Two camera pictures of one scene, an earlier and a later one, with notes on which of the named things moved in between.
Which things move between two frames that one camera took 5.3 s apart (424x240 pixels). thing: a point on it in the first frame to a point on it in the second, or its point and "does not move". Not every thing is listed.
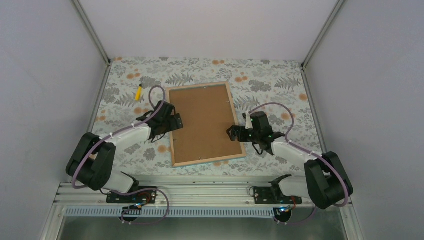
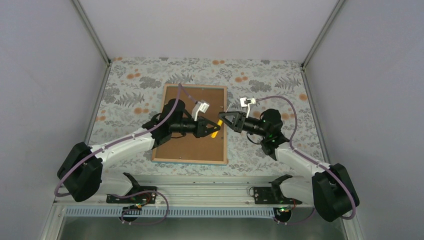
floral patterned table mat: [278, 87] does not move
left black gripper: [173, 124] to [201, 130]
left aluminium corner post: [91, 30] does not move
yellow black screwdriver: [138, 93] to [213, 135]
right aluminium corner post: [338, 4] does not move
